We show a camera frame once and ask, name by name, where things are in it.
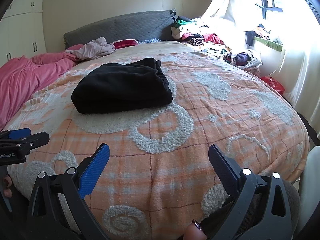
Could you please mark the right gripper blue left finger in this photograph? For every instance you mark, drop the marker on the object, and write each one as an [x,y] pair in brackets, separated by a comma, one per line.
[91,168]

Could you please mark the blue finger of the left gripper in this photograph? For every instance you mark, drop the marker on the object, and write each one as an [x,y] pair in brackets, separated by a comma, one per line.
[19,133]

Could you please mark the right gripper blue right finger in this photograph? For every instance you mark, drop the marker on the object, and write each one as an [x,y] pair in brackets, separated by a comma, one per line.
[227,170]

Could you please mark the black IKISS sweater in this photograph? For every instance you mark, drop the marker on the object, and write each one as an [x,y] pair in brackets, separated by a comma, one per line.
[114,87]

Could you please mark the pile of colourful clothes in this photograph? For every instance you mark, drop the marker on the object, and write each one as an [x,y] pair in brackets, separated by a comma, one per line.
[219,38]

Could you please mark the left hand, painted nails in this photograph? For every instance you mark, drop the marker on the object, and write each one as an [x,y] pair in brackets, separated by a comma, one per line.
[7,186]

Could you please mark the right hand, painted nails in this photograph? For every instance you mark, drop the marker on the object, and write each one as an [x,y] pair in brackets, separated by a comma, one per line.
[194,232]

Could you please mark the pink duvet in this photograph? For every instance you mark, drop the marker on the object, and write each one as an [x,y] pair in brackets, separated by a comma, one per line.
[21,77]

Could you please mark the orange white patterned blanket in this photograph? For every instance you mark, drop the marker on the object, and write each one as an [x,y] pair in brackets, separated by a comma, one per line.
[159,178]

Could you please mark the red plastic bag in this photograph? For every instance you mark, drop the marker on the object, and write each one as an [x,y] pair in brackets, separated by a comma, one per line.
[276,85]

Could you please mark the cream wardrobe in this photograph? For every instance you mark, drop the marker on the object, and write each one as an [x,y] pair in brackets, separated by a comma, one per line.
[22,30]

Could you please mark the mauve crumpled garment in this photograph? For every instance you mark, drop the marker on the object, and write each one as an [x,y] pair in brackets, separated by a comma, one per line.
[93,50]

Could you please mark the white box with green edge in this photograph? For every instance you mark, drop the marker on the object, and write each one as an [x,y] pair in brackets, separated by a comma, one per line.
[268,51]

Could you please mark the red cloth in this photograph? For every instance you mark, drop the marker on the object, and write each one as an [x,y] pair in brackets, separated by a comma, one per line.
[125,43]

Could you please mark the grey quilted headboard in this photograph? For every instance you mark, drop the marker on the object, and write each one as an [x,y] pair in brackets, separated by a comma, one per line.
[140,26]

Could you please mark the white curtain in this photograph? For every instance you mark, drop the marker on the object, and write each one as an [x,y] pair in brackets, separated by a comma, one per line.
[292,24]

